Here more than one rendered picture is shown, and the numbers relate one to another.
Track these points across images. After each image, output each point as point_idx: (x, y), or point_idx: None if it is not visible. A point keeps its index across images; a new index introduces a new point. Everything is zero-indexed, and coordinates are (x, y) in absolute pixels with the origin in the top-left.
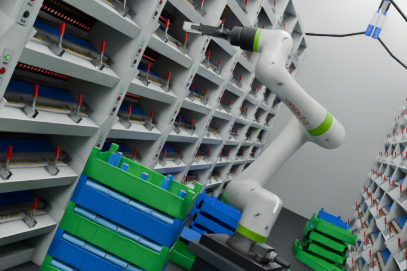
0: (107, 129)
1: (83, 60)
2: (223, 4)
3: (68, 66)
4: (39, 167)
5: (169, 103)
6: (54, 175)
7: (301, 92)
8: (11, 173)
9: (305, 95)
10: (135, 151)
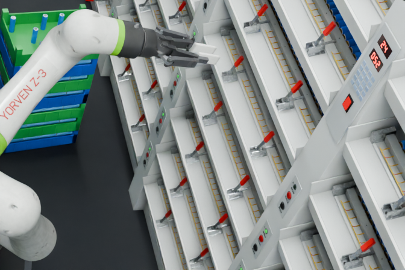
0: (168, 114)
1: (175, 7)
2: (326, 149)
3: None
4: (150, 86)
5: (237, 242)
6: (143, 97)
7: (16, 73)
8: None
9: (10, 80)
10: (204, 251)
